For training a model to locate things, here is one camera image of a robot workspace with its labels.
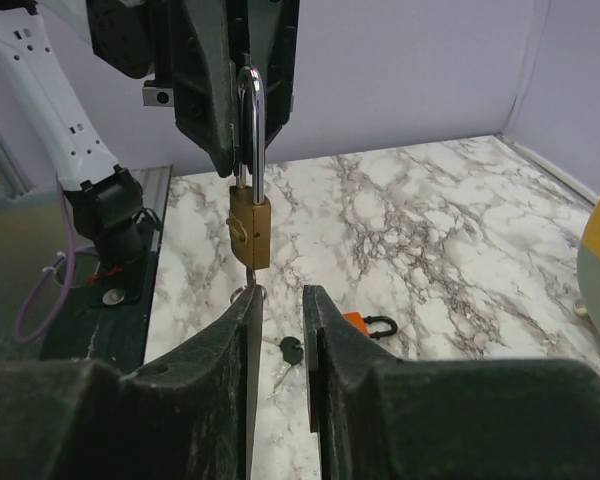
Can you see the brass long-shackle padlock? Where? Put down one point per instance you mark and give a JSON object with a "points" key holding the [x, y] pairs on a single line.
{"points": [[249, 218]]}

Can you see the black-headed key pair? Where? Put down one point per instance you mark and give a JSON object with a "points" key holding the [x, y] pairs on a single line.
{"points": [[292, 352]]}

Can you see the orange black padlock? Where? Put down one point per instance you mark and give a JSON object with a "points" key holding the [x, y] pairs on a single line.
{"points": [[362, 323]]}

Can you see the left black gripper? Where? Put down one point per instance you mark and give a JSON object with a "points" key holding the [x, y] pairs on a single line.
{"points": [[195, 49]]}

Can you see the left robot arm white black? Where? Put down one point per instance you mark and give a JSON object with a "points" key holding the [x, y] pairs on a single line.
{"points": [[27, 60]]}

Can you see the aluminium extrusion rail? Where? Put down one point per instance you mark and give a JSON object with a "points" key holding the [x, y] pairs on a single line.
{"points": [[13, 181]]}

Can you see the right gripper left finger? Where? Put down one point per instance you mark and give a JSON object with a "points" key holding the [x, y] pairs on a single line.
{"points": [[190, 414]]}

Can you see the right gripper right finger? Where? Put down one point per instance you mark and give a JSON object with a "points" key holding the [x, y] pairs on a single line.
{"points": [[380, 417]]}

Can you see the small silver keys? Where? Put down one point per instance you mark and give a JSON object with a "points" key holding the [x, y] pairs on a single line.
{"points": [[251, 282]]}

